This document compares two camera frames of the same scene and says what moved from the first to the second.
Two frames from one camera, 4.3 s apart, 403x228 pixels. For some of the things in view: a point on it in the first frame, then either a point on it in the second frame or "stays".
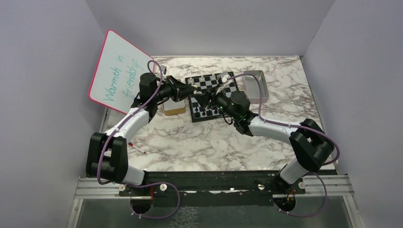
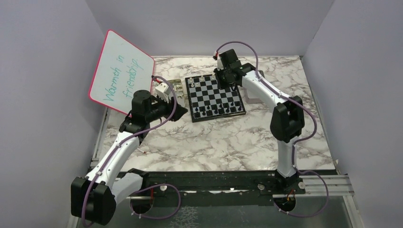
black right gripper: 205,97 → 221,85
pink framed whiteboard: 116,81 stays
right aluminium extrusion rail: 336,185 stays
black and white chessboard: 211,82 stays
